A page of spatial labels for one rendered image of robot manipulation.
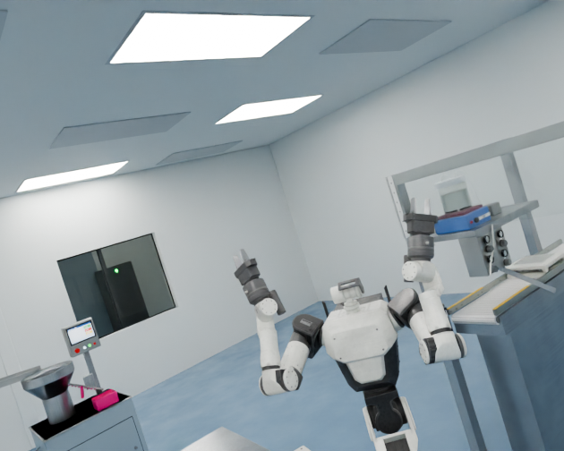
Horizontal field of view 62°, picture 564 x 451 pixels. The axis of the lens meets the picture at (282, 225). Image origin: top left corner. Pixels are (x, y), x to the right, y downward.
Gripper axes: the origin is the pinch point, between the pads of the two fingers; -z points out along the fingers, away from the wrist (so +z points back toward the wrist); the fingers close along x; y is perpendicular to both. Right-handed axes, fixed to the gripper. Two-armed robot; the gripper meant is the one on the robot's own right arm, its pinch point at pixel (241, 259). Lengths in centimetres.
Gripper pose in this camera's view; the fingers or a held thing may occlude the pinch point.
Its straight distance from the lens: 186.6
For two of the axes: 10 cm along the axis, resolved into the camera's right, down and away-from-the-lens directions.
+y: -7.3, 1.2, -6.7
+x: 5.1, -5.4, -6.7
